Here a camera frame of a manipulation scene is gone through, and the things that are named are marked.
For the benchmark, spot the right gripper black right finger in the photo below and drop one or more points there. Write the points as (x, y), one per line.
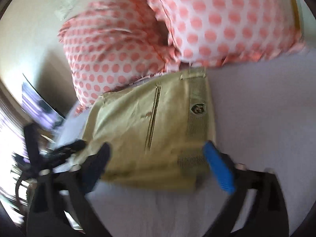
(268, 215)

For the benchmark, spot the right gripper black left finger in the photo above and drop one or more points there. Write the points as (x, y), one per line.
(47, 213)

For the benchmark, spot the khaki beige pants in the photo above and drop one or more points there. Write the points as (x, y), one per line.
(156, 132)

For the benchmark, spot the lavender textured bed sheet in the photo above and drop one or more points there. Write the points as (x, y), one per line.
(265, 118)

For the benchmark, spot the dark framed window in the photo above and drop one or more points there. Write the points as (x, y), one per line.
(14, 114)

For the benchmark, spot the pink polka dot pillow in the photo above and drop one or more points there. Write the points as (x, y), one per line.
(212, 33)
(112, 45)

